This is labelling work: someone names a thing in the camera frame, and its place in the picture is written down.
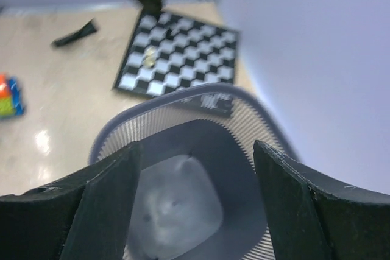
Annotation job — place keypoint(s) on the beige chess pawn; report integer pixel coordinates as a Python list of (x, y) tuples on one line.
[(149, 57)]

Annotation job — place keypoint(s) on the orange blue toy car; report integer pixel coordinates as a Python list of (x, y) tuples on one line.
[(12, 104)]

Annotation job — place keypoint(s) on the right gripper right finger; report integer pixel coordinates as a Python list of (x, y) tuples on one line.
[(313, 216)]

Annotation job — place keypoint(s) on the black white chessboard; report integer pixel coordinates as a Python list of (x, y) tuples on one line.
[(199, 53)]

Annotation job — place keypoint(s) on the grey plastic trash bin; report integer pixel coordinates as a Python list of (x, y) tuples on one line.
[(198, 195)]

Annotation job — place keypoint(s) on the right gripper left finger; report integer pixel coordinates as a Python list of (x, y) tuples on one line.
[(84, 215)]

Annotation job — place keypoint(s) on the black chess piece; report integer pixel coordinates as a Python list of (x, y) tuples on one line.
[(168, 34)]

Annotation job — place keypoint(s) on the small black flat piece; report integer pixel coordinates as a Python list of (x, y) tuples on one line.
[(88, 29)]

